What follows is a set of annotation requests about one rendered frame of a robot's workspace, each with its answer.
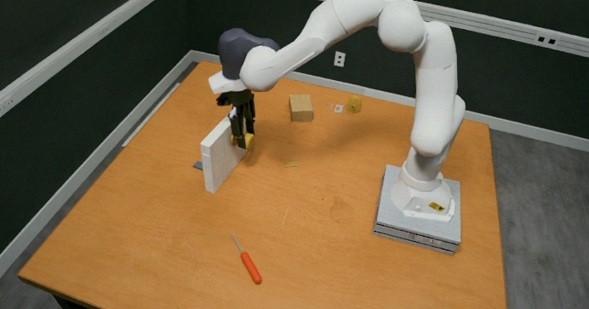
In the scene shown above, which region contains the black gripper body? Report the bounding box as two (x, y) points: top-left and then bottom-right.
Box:
(227, 89), (252, 114)

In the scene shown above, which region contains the orange-handled screwdriver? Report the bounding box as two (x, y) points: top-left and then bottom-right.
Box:
(232, 234), (262, 283)

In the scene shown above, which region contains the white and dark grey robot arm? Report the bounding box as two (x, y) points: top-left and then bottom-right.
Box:
(209, 0), (466, 223)

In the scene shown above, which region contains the beige wooden door panel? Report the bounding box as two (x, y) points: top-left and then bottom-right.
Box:
(200, 116), (248, 193)

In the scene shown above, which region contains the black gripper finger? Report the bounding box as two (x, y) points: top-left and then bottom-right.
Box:
(228, 106), (246, 149)
(244, 93), (255, 135)

